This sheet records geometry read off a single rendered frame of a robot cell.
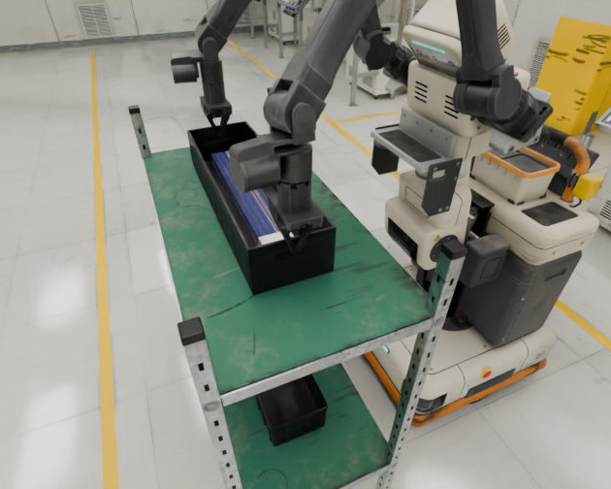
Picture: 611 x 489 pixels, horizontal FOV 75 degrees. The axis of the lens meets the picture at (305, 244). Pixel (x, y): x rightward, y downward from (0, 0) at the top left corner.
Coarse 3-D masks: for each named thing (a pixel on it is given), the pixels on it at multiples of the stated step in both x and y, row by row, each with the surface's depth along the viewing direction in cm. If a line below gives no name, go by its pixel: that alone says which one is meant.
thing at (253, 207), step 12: (216, 156) 112; (228, 156) 112; (216, 168) 110; (228, 168) 106; (228, 180) 101; (228, 192) 103; (252, 192) 97; (240, 204) 93; (252, 204) 93; (264, 204) 93; (252, 216) 89; (264, 216) 89; (252, 228) 86; (264, 228) 85; (276, 228) 85; (264, 240) 82; (276, 240) 82
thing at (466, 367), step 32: (448, 320) 159; (384, 352) 153; (448, 352) 146; (480, 352) 146; (512, 352) 147; (544, 352) 156; (384, 384) 159; (448, 384) 138; (480, 384) 147; (416, 416) 144
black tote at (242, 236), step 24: (192, 144) 105; (216, 144) 115; (216, 192) 86; (264, 192) 103; (240, 216) 95; (240, 240) 74; (312, 240) 74; (240, 264) 81; (264, 264) 72; (288, 264) 75; (312, 264) 77; (264, 288) 76
